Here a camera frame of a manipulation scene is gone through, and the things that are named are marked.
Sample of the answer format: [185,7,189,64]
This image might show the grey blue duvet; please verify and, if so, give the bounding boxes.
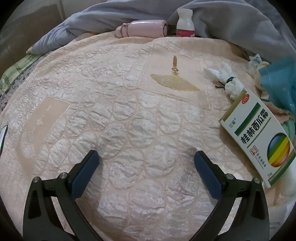
[30,0,296,63]

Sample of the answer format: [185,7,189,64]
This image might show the brown headboard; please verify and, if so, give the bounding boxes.
[0,0,77,65]

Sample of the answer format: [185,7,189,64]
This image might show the crumpled white tissue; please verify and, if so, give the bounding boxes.
[203,62,245,99]

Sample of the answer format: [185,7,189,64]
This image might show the pink towel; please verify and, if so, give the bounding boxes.
[262,97,292,123]

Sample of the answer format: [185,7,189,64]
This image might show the pink thermos bottle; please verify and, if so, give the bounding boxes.
[115,20,168,38]

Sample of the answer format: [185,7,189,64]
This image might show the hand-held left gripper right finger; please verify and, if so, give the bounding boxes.
[194,151,270,241]

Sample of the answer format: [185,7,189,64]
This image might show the green plaid cloth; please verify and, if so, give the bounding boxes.
[0,53,47,90]

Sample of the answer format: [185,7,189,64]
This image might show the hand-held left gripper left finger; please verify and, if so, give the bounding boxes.
[23,150,100,241]

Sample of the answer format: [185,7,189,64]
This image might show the blue plastic bag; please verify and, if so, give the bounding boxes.
[258,57,296,116]

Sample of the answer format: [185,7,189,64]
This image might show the white pill bottle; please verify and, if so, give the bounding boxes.
[176,9,195,38]

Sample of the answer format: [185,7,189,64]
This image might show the grey patterned bed sheet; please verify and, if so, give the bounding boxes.
[0,74,26,110]

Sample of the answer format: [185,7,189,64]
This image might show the black hair tie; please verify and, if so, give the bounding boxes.
[215,77,233,89]

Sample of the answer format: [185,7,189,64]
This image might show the white green medicine box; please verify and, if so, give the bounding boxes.
[219,88,296,189]

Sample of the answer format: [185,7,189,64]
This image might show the pink quilted bedspread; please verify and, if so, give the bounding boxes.
[0,36,296,241]

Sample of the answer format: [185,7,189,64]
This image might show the small white packet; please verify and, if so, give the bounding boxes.
[248,54,270,77]

